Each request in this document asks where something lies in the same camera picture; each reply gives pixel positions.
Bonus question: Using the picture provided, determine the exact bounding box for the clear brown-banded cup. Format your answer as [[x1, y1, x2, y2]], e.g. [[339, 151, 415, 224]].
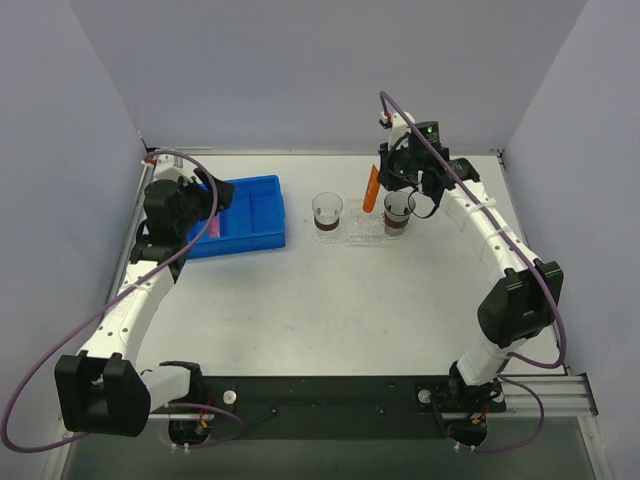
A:
[[383, 191, 416, 237]]

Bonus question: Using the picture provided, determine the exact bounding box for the clear blue-tinted cup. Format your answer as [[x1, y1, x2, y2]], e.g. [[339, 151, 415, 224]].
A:
[[312, 192, 343, 232]]

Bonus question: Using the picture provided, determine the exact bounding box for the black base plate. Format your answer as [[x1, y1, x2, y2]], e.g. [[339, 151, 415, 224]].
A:
[[166, 375, 506, 447]]

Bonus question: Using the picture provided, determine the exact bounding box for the orange toothpaste tube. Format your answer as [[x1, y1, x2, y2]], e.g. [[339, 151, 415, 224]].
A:
[[362, 165, 380, 214]]

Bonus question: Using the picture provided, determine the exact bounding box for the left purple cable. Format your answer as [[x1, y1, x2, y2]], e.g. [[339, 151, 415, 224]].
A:
[[1, 149, 246, 454]]

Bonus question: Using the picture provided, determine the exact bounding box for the clear acrylic toothbrush holder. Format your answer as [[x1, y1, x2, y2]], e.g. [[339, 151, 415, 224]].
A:
[[340, 199, 389, 243]]

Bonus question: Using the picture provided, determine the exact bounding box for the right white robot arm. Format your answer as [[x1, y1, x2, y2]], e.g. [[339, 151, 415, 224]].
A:
[[378, 113, 564, 387]]

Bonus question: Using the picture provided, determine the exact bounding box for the blue plastic bin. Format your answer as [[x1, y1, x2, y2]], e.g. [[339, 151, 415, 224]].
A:
[[188, 175, 286, 259]]

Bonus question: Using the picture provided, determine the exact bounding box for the pink toothpaste tube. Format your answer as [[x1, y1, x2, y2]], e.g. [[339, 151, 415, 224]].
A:
[[208, 215, 221, 239]]

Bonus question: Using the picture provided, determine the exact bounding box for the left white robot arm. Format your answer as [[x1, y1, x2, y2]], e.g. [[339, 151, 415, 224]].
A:
[[54, 150, 234, 437]]

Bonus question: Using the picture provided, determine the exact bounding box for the clear textured oval tray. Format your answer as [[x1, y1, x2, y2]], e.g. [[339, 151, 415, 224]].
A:
[[308, 201, 407, 244]]

